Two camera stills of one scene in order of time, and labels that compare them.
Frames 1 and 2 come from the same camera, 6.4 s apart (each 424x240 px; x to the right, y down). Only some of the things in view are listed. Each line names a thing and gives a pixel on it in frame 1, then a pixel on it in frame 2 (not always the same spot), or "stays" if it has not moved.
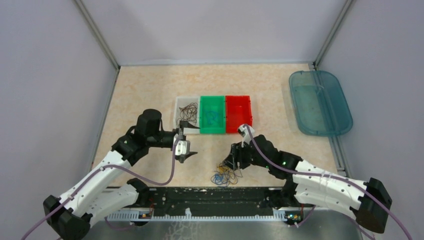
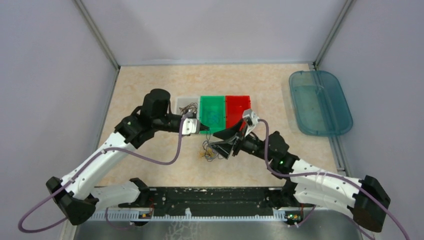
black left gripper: [185, 124] to [203, 127]
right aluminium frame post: [349, 6] stays
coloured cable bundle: [225, 175] to [210, 152]
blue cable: [212, 115] stays
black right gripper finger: [230, 161] to [224, 148]
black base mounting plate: [215, 199] stays
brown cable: [188, 113] stays
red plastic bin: [238, 112] stays
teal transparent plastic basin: [321, 104] stays
